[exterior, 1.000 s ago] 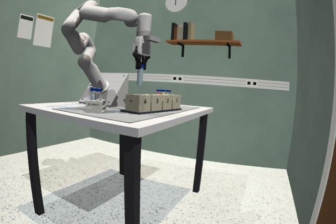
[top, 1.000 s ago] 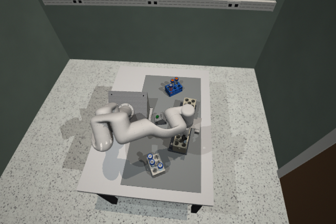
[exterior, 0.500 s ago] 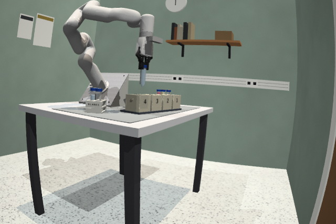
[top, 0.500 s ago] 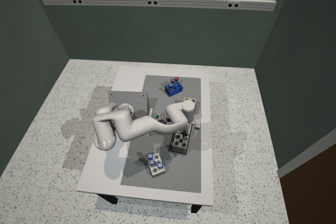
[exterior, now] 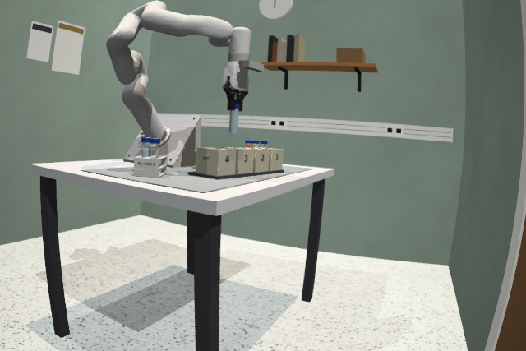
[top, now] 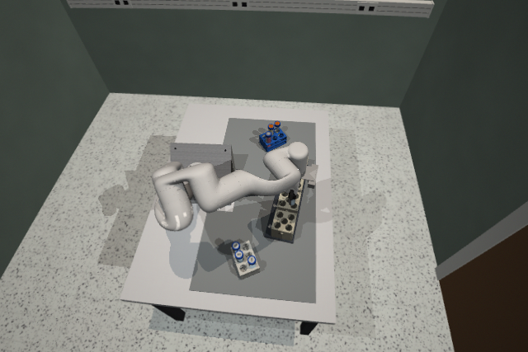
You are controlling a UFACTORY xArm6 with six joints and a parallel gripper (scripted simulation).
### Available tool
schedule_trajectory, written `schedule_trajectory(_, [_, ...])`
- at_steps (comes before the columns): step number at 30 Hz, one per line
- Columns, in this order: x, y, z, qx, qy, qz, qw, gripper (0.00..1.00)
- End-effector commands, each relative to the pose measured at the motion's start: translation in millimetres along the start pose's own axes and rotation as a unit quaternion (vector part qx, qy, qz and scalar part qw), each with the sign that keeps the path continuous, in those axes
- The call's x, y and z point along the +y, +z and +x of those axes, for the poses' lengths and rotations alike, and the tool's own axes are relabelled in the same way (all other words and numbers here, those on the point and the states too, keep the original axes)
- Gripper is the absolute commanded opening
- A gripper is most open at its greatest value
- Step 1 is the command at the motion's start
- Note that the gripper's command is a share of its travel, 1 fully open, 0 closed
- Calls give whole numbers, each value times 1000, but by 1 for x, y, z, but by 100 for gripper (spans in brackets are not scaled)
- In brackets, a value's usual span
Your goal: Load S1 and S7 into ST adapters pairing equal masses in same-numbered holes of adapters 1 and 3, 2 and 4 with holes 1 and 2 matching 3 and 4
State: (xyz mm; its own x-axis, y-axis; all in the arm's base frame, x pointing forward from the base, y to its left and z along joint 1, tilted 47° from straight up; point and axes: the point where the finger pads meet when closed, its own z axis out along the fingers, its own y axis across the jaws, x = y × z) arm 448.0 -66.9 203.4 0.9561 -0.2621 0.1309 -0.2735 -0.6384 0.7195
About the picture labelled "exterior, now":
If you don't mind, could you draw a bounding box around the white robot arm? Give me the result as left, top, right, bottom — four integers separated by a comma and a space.
106, 1, 264, 146

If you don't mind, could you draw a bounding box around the white tube rack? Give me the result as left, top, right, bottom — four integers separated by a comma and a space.
134, 156, 167, 178

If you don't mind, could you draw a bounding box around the beige square adapter with holes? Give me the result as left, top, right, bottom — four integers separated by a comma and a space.
217, 147, 254, 174
235, 147, 270, 173
259, 147, 284, 171

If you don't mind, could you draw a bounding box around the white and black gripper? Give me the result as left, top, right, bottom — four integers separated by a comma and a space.
223, 61, 249, 111

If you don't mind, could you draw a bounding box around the grey flat mat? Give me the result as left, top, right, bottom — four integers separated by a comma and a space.
81, 165, 312, 193

